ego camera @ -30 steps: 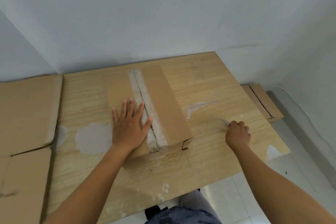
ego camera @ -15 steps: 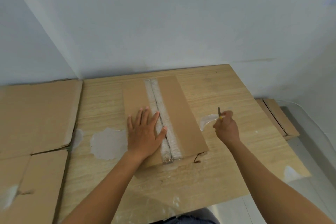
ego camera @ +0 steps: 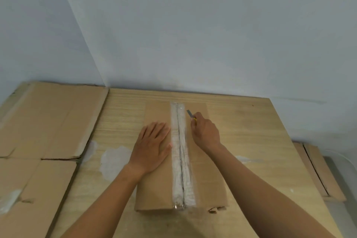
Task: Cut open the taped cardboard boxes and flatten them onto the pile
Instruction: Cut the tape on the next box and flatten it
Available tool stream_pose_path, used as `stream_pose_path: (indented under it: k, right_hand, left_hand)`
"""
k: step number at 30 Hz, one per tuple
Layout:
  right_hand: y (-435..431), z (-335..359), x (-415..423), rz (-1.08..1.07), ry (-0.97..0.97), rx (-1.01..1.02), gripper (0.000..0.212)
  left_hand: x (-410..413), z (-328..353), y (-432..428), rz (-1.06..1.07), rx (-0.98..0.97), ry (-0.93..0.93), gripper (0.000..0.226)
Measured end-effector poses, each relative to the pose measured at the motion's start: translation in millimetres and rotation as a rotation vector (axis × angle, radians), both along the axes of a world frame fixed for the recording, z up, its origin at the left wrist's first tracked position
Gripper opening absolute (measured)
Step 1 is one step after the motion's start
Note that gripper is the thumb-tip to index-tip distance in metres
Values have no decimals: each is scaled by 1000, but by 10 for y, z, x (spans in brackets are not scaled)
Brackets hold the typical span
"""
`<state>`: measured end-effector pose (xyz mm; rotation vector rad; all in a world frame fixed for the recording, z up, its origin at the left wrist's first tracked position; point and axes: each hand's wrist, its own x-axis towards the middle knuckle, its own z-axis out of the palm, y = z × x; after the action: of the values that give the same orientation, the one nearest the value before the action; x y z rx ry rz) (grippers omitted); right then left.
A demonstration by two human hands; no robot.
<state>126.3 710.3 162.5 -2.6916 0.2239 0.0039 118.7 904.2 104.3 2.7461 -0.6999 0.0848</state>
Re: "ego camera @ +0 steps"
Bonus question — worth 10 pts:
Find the white cable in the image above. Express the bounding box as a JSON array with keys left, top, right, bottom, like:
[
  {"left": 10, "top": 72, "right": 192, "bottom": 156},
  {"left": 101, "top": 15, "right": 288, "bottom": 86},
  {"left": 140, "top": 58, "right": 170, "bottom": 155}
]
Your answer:
[{"left": 323, "top": 148, "right": 357, "bottom": 168}]

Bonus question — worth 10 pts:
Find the person's left forearm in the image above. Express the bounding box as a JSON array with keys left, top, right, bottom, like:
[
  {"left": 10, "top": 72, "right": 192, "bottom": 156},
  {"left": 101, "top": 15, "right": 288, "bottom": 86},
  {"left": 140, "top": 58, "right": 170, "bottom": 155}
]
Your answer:
[{"left": 60, "top": 164, "right": 141, "bottom": 238}]

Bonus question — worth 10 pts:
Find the person's right forearm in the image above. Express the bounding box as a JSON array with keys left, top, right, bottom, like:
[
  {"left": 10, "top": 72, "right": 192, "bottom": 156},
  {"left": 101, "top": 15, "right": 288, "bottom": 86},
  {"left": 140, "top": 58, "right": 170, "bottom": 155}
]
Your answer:
[{"left": 205, "top": 143, "right": 335, "bottom": 238}]

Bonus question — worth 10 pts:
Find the person's left hand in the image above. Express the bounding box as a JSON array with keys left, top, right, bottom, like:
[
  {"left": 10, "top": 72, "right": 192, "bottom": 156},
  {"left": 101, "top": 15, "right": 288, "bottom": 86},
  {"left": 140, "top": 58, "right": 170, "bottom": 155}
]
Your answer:
[{"left": 128, "top": 122, "right": 172, "bottom": 176}]

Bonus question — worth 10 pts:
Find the light wooden table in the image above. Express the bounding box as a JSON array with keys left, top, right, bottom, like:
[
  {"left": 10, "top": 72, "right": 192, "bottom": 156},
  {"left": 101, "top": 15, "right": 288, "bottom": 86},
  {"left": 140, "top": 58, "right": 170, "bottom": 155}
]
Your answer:
[{"left": 49, "top": 87, "right": 344, "bottom": 238}]

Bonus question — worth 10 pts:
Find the person's right hand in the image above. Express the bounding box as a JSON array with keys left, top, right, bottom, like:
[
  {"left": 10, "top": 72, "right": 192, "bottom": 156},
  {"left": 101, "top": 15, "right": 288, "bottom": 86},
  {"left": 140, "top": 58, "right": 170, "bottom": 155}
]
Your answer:
[{"left": 190, "top": 112, "right": 222, "bottom": 154}]

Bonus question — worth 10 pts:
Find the plain brown cardboard box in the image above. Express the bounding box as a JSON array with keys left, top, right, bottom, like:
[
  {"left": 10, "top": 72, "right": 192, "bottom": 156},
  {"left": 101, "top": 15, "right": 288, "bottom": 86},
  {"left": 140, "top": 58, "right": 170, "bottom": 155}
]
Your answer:
[
  {"left": 0, "top": 81, "right": 109, "bottom": 238},
  {"left": 135, "top": 100, "right": 229, "bottom": 214},
  {"left": 293, "top": 141, "right": 347, "bottom": 202}
]

